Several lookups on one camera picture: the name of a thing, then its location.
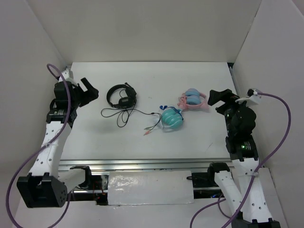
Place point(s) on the white taped cover plate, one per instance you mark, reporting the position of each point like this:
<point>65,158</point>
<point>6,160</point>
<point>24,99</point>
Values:
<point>150,188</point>

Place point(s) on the teal cat-ear headphones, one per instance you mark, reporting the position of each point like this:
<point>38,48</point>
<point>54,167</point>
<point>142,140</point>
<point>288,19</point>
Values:
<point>171,118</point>

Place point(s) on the black headset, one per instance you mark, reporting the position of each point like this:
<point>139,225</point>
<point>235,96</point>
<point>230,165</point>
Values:
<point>124,102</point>

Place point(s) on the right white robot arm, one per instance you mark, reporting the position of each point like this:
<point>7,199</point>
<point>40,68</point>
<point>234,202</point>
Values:
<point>242,188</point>

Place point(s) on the pink cat-ear headphones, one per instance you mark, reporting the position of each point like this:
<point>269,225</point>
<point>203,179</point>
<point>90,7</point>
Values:
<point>192,99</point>

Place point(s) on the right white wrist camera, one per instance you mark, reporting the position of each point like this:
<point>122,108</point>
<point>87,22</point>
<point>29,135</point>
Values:
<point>253,98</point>

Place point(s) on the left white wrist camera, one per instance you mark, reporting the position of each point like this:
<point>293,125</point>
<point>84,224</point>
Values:
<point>68,76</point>

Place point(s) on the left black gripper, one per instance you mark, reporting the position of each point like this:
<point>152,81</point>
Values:
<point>89,95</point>

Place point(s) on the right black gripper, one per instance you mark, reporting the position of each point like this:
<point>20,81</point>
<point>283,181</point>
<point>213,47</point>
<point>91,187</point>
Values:
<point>226,95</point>

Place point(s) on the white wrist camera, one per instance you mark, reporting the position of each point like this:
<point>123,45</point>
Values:
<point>253,98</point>
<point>68,76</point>

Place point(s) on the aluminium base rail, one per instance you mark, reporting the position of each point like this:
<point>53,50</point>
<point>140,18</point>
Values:
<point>142,165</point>

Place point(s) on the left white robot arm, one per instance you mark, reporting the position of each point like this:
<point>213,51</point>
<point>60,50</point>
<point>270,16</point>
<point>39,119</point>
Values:
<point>43,187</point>

